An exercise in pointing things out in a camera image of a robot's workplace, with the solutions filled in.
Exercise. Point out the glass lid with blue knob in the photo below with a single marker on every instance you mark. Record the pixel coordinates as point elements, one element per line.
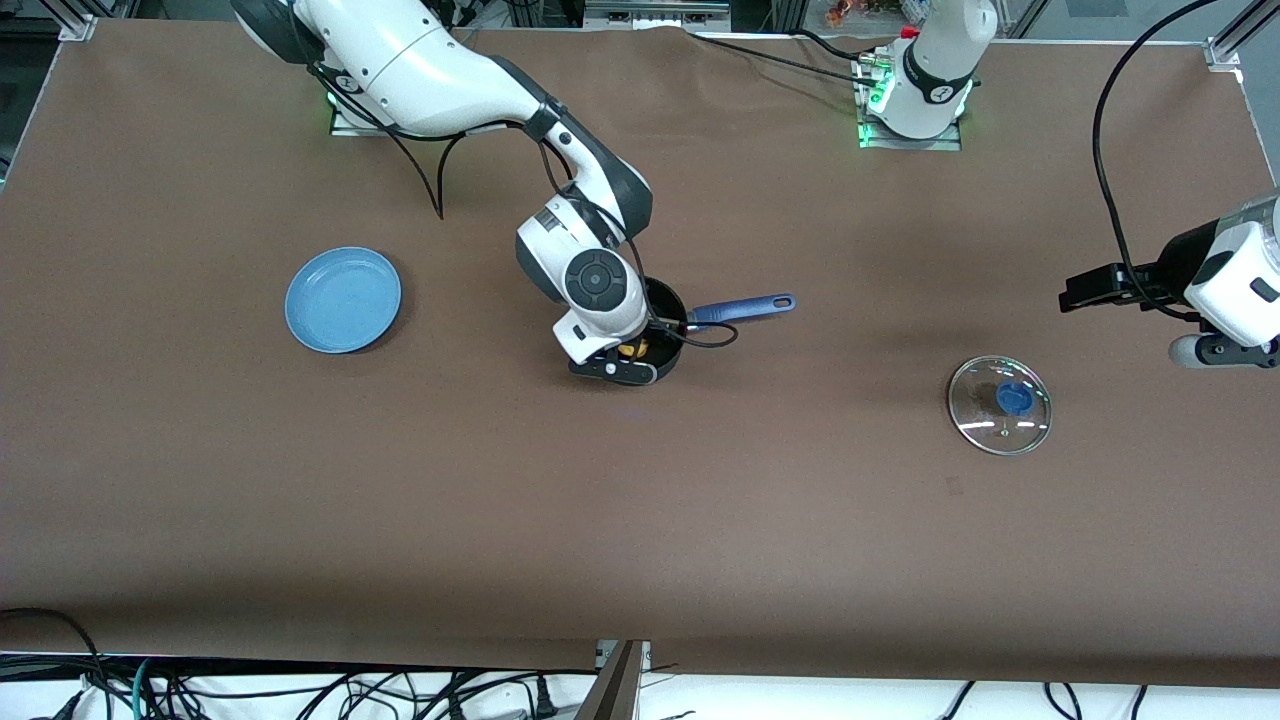
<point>975,420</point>

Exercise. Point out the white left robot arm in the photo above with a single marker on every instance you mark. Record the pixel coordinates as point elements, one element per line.
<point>940,60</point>

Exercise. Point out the brown table cover cloth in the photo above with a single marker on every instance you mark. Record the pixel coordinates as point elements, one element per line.
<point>640,500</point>

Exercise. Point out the colourful toy pile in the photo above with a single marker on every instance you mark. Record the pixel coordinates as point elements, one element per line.
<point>850,10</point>

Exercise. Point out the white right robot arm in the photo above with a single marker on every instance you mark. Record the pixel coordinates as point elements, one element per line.
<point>420,60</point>

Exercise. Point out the grey metal rack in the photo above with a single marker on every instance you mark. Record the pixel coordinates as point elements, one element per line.
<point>650,12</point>

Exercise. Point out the blue plate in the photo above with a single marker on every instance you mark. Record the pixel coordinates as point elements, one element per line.
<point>343,300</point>

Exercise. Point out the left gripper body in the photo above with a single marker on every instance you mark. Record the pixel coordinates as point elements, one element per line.
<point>1166,266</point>

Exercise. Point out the yellow potato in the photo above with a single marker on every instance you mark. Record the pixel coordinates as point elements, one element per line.
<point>632,350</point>

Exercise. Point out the aluminium frame corner post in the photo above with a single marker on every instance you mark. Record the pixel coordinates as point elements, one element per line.
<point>1225,50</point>
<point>75,28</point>

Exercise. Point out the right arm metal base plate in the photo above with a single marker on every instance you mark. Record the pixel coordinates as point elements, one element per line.
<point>345,125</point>

